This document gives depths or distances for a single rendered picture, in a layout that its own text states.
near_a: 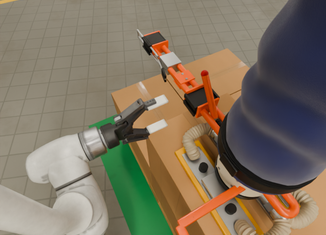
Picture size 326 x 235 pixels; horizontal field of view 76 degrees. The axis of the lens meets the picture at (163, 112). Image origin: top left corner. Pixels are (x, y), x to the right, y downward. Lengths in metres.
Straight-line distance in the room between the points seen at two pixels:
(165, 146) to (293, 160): 0.46
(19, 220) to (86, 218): 0.19
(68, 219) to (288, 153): 0.45
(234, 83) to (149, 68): 1.12
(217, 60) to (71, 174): 1.36
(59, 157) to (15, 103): 1.92
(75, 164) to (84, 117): 1.49
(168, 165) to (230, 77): 1.01
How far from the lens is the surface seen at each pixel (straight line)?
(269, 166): 0.43
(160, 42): 0.91
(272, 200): 0.63
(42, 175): 0.65
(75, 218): 0.57
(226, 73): 1.63
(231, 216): 0.71
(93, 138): 0.62
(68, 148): 0.62
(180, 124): 0.82
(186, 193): 0.72
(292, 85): 0.30
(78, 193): 0.60
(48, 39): 3.14
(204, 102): 0.71
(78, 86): 2.37
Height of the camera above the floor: 1.64
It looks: 55 degrees down
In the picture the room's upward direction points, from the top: straight up
